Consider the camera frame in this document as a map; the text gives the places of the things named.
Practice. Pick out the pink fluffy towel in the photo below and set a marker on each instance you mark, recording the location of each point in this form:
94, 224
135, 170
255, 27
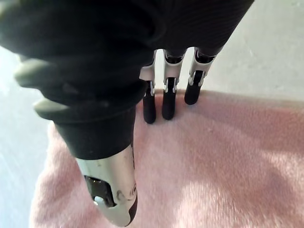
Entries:
202, 166

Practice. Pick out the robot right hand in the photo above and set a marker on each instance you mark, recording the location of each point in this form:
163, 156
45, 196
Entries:
95, 71

